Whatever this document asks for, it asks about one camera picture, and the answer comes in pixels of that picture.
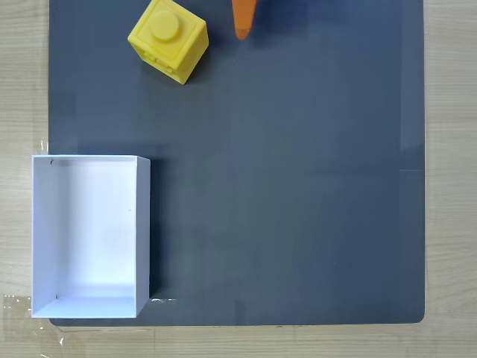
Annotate dark grey table mat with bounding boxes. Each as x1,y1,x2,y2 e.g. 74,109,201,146
48,0,426,327

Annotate white open cardboard box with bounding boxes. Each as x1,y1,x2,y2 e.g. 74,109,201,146
31,154,152,318

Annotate yellow toy brick block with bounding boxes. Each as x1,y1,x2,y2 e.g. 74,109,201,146
127,0,209,86

